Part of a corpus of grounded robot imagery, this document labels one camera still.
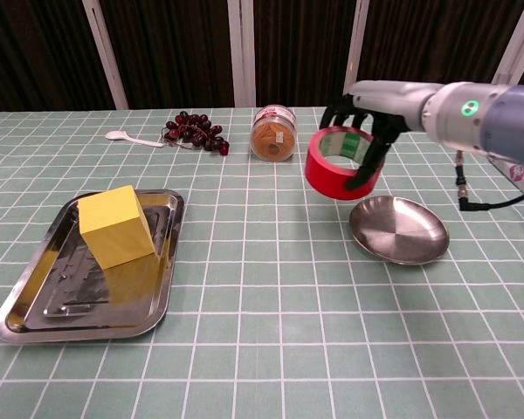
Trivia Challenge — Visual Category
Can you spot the white metal frame post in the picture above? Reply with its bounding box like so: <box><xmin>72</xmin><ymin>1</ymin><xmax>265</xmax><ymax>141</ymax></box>
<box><xmin>491</xmin><ymin>0</ymin><xmax>524</xmax><ymax>86</ymax></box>
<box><xmin>341</xmin><ymin>0</ymin><xmax>370</xmax><ymax>107</ymax></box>
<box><xmin>81</xmin><ymin>0</ymin><xmax>130</xmax><ymax>110</ymax></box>
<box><xmin>226</xmin><ymin>0</ymin><xmax>257</xmax><ymax>108</ymax></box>

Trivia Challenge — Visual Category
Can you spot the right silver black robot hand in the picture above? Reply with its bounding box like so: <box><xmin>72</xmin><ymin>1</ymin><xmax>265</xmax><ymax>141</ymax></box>
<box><xmin>318</xmin><ymin>79</ymin><xmax>440</xmax><ymax>192</ymax></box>

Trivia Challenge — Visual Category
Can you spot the round steel plate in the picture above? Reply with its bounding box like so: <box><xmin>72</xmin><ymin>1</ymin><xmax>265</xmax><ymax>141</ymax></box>
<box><xmin>348</xmin><ymin>196</ymin><xmax>451</xmax><ymax>266</ymax></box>

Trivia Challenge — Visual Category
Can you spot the white plastic spoon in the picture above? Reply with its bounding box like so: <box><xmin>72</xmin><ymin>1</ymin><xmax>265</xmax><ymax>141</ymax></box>
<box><xmin>104</xmin><ymin>129</ymin><xmax>165</xmax><ymax>148</ymax></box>

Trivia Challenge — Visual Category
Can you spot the dark red grape bunch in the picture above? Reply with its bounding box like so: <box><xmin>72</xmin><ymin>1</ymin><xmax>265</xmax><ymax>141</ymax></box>
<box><xmin>163</xmin><ymin>110</ymin><xmax>231</xmax><ymax>157</ymax></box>

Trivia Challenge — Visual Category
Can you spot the pink floral carton box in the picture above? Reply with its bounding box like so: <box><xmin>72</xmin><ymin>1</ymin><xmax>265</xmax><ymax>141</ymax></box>
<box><xmin>491</xmin><ymin>156</ymin><xmax>524</xmax><ymax>203</ymax></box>

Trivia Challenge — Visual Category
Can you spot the rectangular steel tray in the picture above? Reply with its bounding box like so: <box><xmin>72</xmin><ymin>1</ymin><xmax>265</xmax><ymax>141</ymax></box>
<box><xmin>0</xmin><ymin>189</ymin><xmax>185</xmax><ymax>346</ymax></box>

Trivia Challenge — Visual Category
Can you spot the clear jar of rubber bands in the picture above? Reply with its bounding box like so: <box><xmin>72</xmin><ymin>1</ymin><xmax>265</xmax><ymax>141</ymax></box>
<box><xmin>250</xmin><ymin>104</ymin><xmax>297</xmax><ymax>163</ymax></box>

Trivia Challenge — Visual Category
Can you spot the green checkered tablecloth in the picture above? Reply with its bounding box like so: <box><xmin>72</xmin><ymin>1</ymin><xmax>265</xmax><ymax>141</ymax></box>
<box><xmin>0</xmin><ymin>101</ymin><xmax>524</xmax><ymax>419</ymax></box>

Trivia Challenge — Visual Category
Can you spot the red tape roll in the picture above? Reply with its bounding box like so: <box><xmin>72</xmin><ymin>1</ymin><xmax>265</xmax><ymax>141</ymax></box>
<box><xmin>304</xmin><ymin>127</ymin><xmax>384</xmax><ymax>202</ymax></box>

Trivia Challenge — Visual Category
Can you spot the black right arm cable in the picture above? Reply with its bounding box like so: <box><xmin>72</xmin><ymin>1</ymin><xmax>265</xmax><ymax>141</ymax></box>
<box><xmin>452</xmin><ymin>150</ymin><xmax>524</xmax><ymax>212</ymax></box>

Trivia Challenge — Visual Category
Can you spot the yellow foam cube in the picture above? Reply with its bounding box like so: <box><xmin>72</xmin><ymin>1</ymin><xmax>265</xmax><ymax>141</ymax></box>
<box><xmin>77</xmin><ymin>184</ymin><xmax>157</xmax><ymax>271</ymax></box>

